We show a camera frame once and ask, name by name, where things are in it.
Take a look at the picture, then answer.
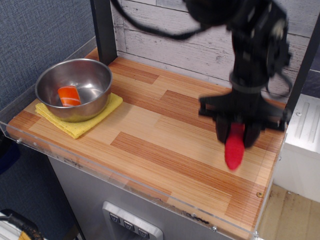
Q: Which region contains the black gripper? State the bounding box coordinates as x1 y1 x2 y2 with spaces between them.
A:
198 88 292 149

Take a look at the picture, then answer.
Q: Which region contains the red handled metal spoon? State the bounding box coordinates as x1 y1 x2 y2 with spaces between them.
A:
224 123 245 171

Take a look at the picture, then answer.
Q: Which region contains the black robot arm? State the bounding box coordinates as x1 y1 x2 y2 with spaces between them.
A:
185 0 291 148

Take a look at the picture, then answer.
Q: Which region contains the white aluminium box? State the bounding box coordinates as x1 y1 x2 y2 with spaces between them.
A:
273 94 320 202

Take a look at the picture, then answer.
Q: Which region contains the clear acrylic edge guard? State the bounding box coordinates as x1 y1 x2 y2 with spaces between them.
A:
0 35 288 240

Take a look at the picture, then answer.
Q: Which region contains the silver dispenser button panel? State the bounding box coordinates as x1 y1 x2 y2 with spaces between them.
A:
102 201 164 240

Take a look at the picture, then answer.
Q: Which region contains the grey toy fridge cabinet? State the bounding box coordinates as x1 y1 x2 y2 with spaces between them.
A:
49 157 254 240

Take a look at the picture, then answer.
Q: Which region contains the yellow folded cloth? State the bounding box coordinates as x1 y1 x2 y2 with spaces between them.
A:
35 93 123 139

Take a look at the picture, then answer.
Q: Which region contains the stainless steel bowl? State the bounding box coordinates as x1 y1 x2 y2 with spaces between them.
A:
35 58 113 123

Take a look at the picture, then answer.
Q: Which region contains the orange salmon sushi toy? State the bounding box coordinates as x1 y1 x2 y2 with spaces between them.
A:
57 85 81 107

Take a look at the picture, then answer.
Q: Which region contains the yellow object bottom left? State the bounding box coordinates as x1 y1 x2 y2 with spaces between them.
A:
18 230 38 240

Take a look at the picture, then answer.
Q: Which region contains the black vertical post right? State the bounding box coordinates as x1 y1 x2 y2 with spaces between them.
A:
284 15 320 125

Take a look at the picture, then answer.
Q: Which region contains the black vertical post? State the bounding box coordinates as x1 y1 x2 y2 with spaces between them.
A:
284 15 320 125
90 0 118 65

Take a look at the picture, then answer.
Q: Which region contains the black cable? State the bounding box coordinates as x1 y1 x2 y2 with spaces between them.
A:
111 0 203 40

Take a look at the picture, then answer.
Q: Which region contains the black vertical post left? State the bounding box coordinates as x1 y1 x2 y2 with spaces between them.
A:
90 0 118 65

